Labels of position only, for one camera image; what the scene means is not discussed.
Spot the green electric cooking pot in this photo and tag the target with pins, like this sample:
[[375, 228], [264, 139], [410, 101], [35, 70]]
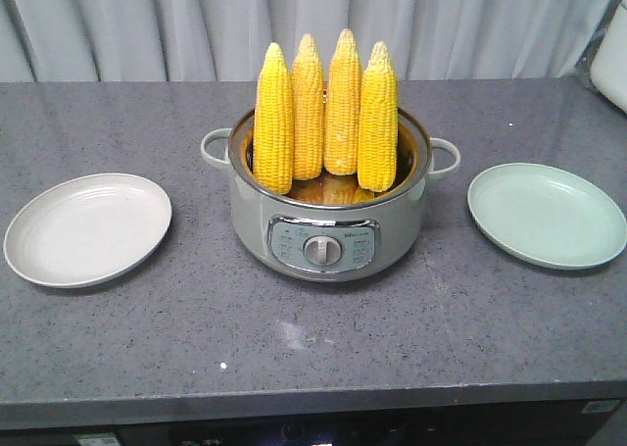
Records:
[[331, 242]]

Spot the grey pleated curtain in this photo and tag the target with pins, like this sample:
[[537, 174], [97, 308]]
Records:
[[225, 40]]

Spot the light green round plate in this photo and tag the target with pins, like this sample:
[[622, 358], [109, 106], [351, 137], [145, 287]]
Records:
[[547, 216]]

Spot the yellow corn cob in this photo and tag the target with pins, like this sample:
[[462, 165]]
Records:
[[273, 137], [343, 100], [308, 85], [378, 122]]

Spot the beige round plate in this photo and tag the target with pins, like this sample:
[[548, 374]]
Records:
[[88, 230]]

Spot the black two-drawer sterilizer cabinet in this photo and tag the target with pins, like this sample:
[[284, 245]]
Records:
[[571, 422]]

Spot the white rice cooker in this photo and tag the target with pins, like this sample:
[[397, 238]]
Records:
[[609, 67]]

